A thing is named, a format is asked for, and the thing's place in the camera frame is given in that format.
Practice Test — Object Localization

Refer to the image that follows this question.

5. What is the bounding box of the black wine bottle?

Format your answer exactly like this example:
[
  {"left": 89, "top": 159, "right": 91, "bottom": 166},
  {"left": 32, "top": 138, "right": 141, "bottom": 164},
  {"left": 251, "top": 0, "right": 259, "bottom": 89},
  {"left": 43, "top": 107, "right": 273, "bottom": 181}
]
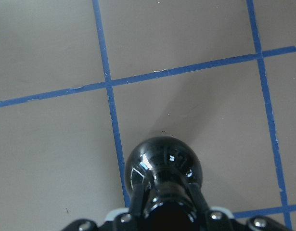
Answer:
[{"left": 124, "top": 136, "right": 203, "bottom": 231}]

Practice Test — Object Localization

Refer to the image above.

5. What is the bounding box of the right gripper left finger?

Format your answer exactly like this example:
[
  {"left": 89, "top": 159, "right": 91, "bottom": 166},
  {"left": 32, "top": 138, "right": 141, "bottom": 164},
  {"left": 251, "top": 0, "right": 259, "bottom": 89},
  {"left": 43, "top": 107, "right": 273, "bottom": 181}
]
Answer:
[{"left": 129, "top": 184, "right": 149, "bottom": 218}]

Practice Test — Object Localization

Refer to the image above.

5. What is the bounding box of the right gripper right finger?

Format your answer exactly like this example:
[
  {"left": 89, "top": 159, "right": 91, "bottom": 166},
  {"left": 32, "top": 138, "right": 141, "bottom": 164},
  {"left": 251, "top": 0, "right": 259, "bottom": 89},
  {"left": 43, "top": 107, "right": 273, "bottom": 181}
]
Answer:
[{"left": 186, "top": 183, "right": 210, "bottom": 217}]

